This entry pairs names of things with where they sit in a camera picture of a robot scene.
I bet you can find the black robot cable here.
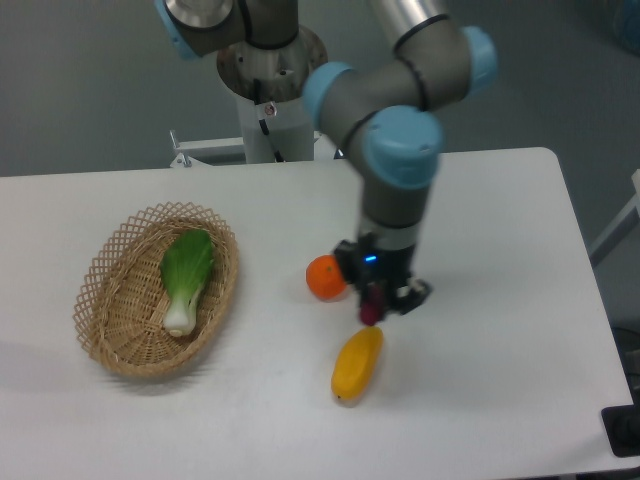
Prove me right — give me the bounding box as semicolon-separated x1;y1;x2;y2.
251;78;285;164

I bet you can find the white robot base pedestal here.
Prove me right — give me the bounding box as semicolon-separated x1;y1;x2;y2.
216;26;328;162

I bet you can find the white metal mounting frame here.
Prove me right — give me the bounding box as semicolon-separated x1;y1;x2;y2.
169;130;307;169

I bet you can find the yellow mango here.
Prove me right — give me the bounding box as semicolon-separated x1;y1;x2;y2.
331;326;384;402

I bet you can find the white frame at right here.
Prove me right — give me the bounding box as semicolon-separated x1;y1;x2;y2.
588;170;639;268

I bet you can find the woven wicker basket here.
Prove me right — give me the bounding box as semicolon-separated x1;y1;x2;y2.
73;202;239;377

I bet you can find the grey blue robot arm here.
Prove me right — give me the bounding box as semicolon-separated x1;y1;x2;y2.
156;1;497;325

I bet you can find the black box at table edge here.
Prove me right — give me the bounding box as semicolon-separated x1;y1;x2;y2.
601;405;639;458

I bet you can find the orange tangerine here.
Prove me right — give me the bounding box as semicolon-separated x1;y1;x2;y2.
305;254;349;302

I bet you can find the purple sweet potato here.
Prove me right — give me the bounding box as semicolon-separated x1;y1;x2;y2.
359;283;387;326

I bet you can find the green bok choy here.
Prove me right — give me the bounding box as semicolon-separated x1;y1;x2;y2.
160;229;214;337

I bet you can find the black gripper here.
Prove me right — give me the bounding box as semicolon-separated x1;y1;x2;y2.
333;233;431;320

